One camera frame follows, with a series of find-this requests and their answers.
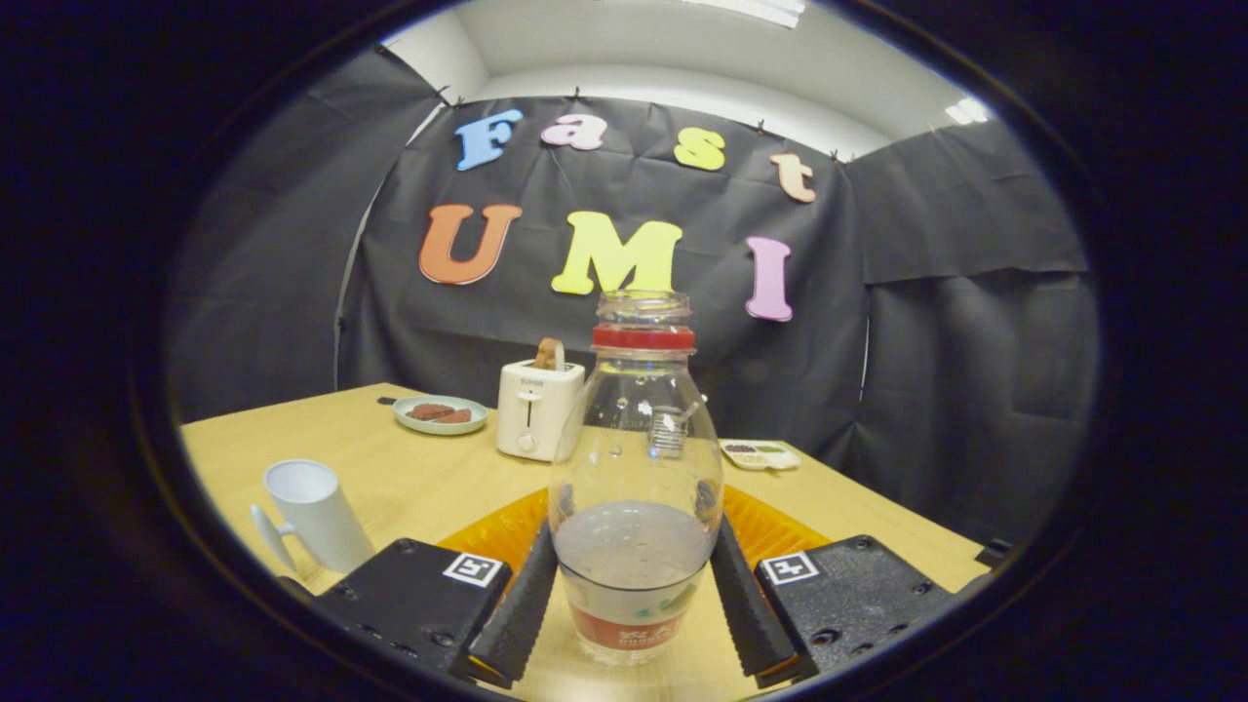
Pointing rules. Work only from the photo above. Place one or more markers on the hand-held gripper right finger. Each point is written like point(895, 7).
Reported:
point(751, 604)

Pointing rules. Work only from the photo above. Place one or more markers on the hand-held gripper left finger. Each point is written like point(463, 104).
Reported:
point(526, 604)

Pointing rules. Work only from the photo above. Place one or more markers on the clear plastic juice bottle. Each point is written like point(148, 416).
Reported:
point(634, 556)

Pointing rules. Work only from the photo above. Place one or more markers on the white cup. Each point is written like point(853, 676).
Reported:
point(322, 517)

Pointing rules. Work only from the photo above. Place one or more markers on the white divided dish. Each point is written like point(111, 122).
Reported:
point(760, 455)

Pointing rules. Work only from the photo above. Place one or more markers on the wooden table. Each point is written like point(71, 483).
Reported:
point(429, 487)

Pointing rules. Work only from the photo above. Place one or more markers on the white toaster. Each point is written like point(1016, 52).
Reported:
point(531, 409)

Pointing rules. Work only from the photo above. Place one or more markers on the pale green plate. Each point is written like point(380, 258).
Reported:
point(439, 427)

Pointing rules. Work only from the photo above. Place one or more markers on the brown bread piece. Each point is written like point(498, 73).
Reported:
point(456, 416)
point(427, 410)

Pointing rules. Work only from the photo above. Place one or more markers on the toast slice in toaster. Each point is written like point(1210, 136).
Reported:
point(549, 355)

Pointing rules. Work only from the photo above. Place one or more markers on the small ceiling light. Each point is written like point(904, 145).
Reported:
point(967, 110)

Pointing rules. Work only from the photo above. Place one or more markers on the long ceiling light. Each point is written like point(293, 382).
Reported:
point(751, 10)

